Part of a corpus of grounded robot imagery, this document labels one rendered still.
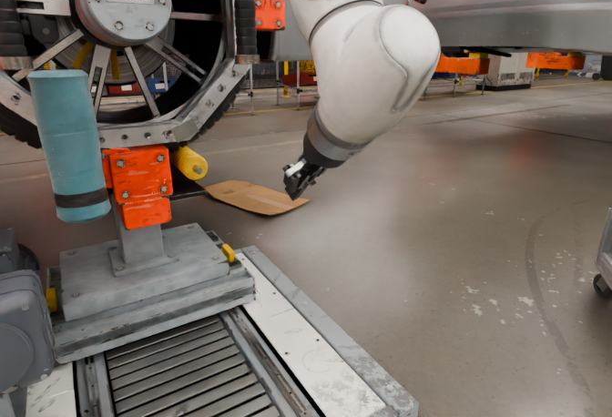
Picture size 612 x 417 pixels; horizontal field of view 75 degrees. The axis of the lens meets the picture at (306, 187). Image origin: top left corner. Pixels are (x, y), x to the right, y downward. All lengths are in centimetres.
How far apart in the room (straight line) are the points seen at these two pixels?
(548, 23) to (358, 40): 252
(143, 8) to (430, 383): 101
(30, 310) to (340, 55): 62
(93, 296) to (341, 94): 82
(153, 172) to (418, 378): 80
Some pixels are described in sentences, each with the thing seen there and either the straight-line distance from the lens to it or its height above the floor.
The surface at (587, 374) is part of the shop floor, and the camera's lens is 132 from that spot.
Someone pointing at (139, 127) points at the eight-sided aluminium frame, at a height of 62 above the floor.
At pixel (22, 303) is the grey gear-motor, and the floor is 39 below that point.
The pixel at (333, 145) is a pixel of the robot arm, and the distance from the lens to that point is 52.
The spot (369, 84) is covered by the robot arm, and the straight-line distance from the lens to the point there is 42.
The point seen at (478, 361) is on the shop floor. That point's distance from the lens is 123.
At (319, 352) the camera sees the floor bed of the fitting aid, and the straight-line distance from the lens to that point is 105.
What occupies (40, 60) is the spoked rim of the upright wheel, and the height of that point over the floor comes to 75.
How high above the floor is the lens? 77
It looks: 19 degrees down
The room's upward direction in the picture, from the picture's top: straight up
